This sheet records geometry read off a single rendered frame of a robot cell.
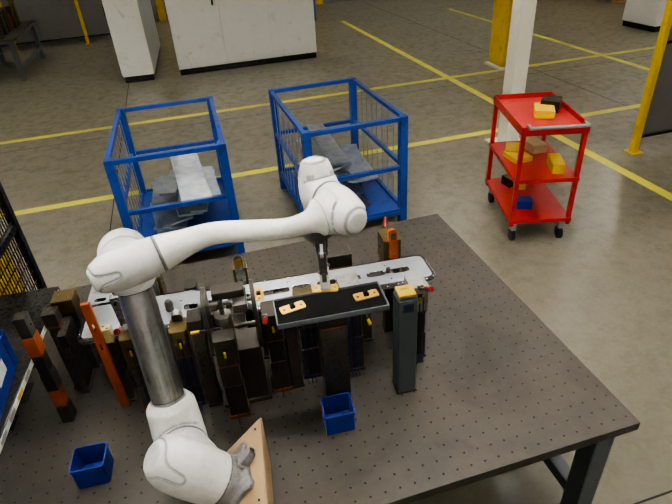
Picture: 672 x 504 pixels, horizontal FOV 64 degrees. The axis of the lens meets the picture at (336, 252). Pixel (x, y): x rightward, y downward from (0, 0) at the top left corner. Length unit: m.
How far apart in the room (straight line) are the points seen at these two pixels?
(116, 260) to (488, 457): 1.32
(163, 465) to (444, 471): 0.88
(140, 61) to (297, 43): 2.64
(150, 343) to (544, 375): 1.45
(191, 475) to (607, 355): 2.53
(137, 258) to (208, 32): 8.42
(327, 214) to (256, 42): 8.55
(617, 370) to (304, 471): 2.06
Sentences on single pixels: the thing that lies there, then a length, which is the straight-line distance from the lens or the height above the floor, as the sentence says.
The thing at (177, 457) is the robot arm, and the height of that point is 1.02.
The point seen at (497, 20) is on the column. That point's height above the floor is 0.67.
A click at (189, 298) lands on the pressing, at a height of 1.00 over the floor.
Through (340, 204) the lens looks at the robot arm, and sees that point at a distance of 1.36.
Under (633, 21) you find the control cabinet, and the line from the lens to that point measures 12.21.
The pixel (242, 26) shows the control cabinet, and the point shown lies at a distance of 9.76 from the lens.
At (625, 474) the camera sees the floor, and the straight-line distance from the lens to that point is 2.96.
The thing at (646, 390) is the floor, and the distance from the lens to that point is 3.37.
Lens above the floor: 2.26
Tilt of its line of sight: 33 degrees down
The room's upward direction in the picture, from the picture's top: 4 degrees counter-clockwise
